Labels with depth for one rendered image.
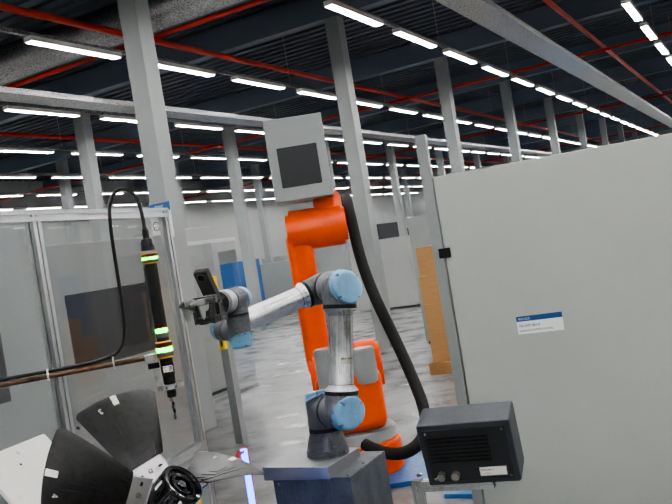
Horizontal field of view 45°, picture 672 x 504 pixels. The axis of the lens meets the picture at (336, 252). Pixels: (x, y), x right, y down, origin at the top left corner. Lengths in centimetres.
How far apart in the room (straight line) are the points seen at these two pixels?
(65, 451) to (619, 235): 247
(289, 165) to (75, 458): 430
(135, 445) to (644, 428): 228
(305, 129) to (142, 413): 407
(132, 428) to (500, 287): 196
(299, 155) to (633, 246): 311
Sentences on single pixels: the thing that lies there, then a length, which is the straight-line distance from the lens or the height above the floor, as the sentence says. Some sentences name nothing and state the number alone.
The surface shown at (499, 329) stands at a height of 127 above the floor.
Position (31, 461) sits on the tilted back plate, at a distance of 243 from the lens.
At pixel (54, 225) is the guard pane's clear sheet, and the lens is 311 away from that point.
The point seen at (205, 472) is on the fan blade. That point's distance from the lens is 239.
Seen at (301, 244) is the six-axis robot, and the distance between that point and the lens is 622.
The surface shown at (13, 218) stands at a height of 202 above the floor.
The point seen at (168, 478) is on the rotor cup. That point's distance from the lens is 219.
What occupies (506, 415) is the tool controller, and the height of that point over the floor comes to 123.
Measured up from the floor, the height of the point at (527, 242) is 164.
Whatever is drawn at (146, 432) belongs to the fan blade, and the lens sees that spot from 232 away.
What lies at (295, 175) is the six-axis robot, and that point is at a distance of 611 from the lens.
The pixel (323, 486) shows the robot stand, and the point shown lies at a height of 97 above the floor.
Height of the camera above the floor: 175
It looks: level
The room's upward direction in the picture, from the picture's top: 9 degrees counter-clockwise
